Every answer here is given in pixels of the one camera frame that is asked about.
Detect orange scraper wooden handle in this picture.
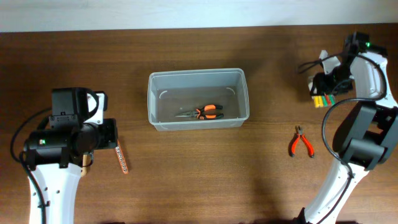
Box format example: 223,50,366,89
81,154,89,177

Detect orange socket rail strip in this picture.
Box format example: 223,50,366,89
115,141,129,174

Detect orange black needle-nose pliers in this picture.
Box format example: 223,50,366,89
176,105,224,120

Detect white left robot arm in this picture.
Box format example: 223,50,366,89
20,87,118,223

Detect small red cutting pliers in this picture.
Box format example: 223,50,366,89
289,125,315,159

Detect clear plastic container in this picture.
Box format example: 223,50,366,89
147,68,250,131

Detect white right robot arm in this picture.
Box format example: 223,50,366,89
292,32,397,223

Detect pack of coloured bits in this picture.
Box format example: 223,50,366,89
308,76,336,108

